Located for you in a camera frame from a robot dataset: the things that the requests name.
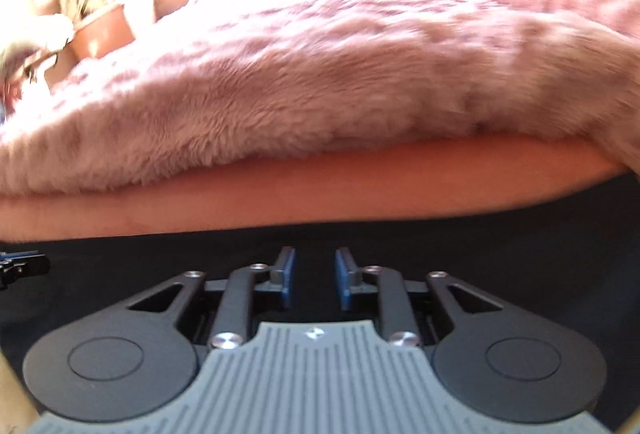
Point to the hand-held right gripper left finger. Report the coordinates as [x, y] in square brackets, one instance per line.
[287, 279]

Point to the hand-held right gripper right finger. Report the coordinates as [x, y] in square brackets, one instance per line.
[342, 279]

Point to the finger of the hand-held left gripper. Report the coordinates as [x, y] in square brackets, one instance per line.
[22, 266]

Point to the black pants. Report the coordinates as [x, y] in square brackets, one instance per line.
[550, 254]

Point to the salmon bed sheet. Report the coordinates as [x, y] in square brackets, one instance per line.
[310, 189]

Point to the pink fluffy blanket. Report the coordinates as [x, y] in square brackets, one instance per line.
[320, 64]

